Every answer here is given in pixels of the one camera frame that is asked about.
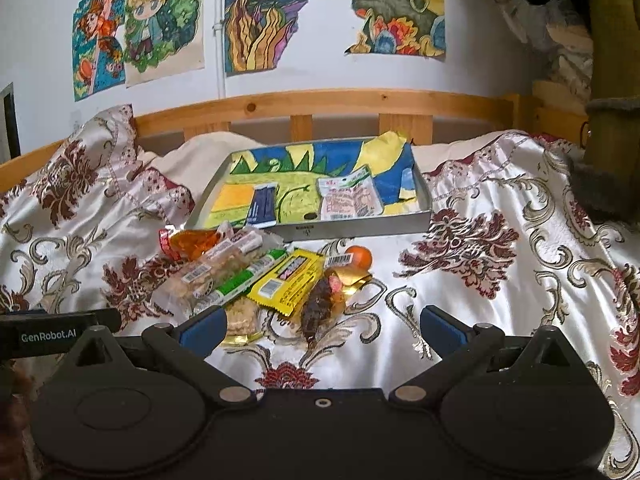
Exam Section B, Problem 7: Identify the orange-haired figure wall poster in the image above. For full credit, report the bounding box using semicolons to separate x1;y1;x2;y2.
72;0;129;103

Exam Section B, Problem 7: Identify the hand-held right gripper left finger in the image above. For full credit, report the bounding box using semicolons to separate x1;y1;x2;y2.
60;305;262;408

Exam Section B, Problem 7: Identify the grey patterned cloth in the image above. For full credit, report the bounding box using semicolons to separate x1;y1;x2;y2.
465;0;597;103

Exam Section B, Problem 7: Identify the person's left forearm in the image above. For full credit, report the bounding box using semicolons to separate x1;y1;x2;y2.
0;360;40;480

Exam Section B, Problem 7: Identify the green and white snack stick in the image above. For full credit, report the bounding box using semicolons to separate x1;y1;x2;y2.
192;247;288;317

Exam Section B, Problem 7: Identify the dark wall frame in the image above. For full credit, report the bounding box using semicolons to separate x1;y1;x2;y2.
0;82;22;163

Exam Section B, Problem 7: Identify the blonde figure wall poster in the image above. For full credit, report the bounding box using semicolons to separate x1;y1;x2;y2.
122;0;207;88

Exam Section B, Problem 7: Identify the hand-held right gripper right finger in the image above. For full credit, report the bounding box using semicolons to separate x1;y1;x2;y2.
387;305;585;408

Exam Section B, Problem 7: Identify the yellow cat tree post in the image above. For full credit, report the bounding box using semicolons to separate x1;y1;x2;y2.
569;0;640;223

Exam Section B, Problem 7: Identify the clear packet of pink snacks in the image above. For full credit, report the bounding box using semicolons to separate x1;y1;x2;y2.
316;165;385;221

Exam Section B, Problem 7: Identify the dark blue snack packet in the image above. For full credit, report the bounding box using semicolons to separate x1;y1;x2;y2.
246;183;277;227

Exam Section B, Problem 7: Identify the yellowish clear snack packet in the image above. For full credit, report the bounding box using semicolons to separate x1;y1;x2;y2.
222;297;264;348

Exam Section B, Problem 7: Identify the clear-wrapped cracker bar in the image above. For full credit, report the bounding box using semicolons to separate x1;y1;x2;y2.
180;227;264;286

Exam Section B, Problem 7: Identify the orange jelly cup packet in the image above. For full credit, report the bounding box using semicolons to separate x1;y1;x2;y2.
159;226;236;262

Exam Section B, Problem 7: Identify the yellow snack packet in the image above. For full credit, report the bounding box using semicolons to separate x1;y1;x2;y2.
247;247;326;319

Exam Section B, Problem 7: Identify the colourful drawing paper liner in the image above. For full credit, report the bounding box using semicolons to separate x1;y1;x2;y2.
202;131;427;231

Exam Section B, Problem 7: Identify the orange mandarin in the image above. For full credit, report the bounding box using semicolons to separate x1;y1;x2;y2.
345;245;374;269

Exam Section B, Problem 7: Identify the swirly plants wall poster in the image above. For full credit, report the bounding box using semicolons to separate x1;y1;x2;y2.
223;0;333;78

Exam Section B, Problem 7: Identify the wooden bed rail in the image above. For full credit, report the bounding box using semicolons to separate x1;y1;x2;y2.
0;89;592;196

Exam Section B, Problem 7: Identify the grey metal tray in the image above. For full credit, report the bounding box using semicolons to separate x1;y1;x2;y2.
184;136;434;241

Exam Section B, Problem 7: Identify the white wall pipe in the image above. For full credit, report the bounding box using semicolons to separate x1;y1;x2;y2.
212;0;227;101

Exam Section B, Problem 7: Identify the brown snack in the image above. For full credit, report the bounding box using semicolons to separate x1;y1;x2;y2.
299;253;373;349

